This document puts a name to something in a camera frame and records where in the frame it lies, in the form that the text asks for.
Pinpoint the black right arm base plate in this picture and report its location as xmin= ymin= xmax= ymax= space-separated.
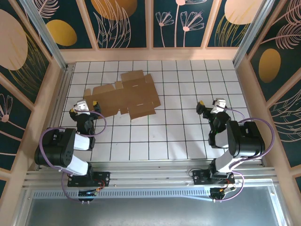
xmin=192 ymin=169 xmax=236 ymax=186

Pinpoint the aluminium corner post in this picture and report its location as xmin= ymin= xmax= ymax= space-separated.
xmin=232 ymin=0 xmax=276 ymax=69
xmin=18 ymin=0 xmax=69 ymax=71

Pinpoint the aluminium side rail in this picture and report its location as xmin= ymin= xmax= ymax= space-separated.
xmin=50 ymin=62 xmax=76 ymax=165

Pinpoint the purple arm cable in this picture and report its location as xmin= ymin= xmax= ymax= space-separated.
xmin=213 ymin=107 xmax=275 ymax=202
xmin=39 ymin=110 xmax=107 ymax=203

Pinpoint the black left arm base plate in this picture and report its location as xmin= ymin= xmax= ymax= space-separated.
xmin=67 ymin=171 xmax=111 ymax=188

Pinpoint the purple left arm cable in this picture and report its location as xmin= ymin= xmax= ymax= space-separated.
xmin=39 ymin=110 xmax=107 ymax=203

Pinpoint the aluminium mounting rail frame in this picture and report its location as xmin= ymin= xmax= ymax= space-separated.
xmin=23 ymin=159 xmax=278 ymax=189

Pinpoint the brown cardboard paper box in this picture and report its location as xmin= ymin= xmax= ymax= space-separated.
xmin=83 ymin=70 xmax=161 ymax=121

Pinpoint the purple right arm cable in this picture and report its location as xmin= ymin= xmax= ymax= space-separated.
xmin=213 ymin=107 xmax=275 ymax=202

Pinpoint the slotted grey cable duct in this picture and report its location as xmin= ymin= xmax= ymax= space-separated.
xmin=32 ymin=190 xmax=212 ymax=200

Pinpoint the grey metal sheet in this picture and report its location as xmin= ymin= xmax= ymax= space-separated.
xmin=14 ymin=186 xmax=289 ymax=226

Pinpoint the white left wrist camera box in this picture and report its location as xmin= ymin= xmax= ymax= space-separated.
xmin=74 ymin=99 xmax=90 ymax=115

